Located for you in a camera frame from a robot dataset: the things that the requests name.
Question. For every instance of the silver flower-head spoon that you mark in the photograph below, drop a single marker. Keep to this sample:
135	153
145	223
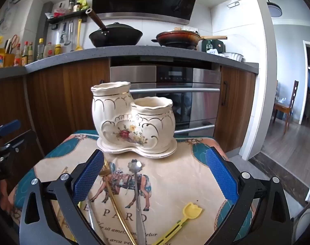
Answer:
137	196

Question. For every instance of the small spice jar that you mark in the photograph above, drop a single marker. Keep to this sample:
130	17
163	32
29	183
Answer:
77	7

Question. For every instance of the red sauce bottle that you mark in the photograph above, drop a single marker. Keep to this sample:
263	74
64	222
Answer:
18	57

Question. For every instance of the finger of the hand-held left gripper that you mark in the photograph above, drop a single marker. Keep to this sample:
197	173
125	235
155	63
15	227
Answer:
22	139
9	127

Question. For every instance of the black wok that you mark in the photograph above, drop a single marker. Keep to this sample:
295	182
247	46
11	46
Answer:
116	37

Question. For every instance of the dark sauce bottle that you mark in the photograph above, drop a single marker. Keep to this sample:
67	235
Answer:
25	55

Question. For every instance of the gold fork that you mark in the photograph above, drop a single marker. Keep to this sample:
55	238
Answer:
114	199

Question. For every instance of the cream floral ceramic utensil holder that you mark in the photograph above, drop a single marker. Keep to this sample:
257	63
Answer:
124	117

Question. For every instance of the white fluted dish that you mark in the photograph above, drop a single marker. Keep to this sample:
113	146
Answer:
232	56

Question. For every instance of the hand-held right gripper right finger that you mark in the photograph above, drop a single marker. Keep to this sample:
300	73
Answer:
221	176

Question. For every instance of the white plastic object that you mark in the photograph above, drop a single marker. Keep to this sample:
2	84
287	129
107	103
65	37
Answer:
307	217

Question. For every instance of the stainless steel oven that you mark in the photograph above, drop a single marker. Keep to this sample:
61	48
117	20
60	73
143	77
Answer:
183	94

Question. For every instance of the yellow-cap jar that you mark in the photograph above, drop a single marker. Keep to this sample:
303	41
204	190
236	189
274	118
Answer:
58	50

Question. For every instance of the person's left hand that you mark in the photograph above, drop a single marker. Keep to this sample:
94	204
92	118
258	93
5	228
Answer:
5	200

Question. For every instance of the green sauce bottle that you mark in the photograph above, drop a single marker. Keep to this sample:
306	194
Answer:
30	53

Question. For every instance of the black wall shelf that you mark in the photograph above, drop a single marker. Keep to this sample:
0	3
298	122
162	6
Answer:
65	17

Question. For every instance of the wooden base cabinet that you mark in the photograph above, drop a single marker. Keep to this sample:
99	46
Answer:
68	97

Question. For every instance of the metal hanging tongs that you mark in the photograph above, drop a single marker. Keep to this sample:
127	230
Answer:
71	33

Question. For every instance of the hanging kitchen tool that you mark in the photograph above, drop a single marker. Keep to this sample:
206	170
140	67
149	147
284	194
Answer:
64	34

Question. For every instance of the wooden dining chair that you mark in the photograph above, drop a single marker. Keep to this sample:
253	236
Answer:
292	99

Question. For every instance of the yellow-cap oil bottle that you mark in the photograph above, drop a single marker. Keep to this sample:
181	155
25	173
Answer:
40	51

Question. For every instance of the red packet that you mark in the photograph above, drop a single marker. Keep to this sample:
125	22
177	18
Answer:
59	12

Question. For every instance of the green kitchen appliance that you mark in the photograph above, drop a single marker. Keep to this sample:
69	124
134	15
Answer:
217	46

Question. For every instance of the yellow knife block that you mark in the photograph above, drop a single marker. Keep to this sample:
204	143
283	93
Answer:
9	57

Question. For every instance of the white door frame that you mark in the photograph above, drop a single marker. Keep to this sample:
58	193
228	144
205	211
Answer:
304	81

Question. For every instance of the wooden cabinet door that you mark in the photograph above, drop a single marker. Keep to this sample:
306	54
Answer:
240	107

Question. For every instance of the grey speckled countertop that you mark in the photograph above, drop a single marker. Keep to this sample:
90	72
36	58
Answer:
98	53

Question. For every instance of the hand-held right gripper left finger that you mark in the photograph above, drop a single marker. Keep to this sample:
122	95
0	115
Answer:
87	178

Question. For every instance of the wall paper towel holder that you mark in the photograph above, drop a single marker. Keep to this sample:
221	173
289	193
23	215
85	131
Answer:
234	3

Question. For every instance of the round ceiling lamp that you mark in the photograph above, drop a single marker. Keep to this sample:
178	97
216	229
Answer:
274	9

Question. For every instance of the cream ceramic saucer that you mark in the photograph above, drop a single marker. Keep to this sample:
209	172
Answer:
155	154

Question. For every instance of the red-label bottle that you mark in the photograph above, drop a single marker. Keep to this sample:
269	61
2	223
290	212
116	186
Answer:
49	51

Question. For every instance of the dark-lid spice jar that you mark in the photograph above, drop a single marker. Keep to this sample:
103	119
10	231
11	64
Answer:
72	5

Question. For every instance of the patterned tablecloth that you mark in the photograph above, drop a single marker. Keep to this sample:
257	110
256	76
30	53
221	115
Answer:
175	183

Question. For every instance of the yellow-green bag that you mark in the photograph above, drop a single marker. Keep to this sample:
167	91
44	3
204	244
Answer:
84	3

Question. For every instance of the red frying pan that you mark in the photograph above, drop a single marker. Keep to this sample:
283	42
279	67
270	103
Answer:
178	37

